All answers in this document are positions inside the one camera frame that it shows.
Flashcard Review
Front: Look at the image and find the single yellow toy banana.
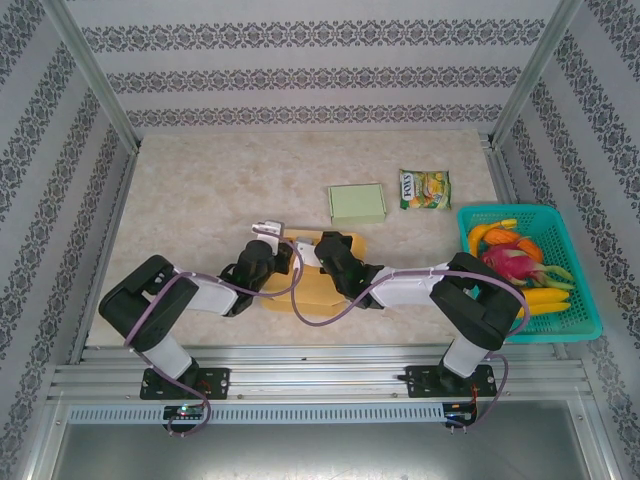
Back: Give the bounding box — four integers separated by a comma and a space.
467, 218, 520, 254

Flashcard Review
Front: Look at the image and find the pink toy dragon fruit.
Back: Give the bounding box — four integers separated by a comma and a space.
479, 244, 576, 292

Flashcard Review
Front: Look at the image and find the green yellow candy bag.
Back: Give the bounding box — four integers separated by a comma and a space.
398, 168, 453, 211

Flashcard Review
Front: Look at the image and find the yellow toy banana bunch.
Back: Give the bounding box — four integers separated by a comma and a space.
519, 287, 572, 317

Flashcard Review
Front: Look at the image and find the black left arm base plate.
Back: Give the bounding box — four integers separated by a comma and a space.
139, 367, 231, 401

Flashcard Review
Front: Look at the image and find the aluminium mounting rail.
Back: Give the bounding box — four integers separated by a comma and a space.
47, 344, 591, 404

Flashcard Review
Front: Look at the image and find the orange paper box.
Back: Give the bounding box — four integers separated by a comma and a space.
259, 227, 368, 315

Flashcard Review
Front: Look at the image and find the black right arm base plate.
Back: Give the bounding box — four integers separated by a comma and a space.
405, 364, 499, 400

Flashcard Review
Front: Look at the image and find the grey slotted cable duct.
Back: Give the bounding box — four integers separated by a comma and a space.
67, 403, 446, 425

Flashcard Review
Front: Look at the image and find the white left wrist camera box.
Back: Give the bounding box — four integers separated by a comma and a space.
250, 219, 285, 251

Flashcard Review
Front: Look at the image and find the orange toy fruit slice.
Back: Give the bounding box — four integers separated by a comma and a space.
516, 236, 544, 262

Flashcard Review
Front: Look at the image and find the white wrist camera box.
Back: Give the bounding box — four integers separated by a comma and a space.
250, 219, 285, 251
294, 238, 321, 269

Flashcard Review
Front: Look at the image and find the grey metal panel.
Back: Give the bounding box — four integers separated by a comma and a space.
49, 422, 615, 480

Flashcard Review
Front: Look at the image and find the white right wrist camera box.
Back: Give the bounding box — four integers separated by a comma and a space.
294, 238, 321, 269

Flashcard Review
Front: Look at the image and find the aluminium frame post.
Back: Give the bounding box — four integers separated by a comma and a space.
487, 0, 585, 149
39, 0, 142, 151

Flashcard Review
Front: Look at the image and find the teal plastic basket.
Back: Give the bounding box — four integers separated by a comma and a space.
457, 202, 604, 345

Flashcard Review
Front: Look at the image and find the green paper box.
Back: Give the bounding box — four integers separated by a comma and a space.
327, 183, 387, 226

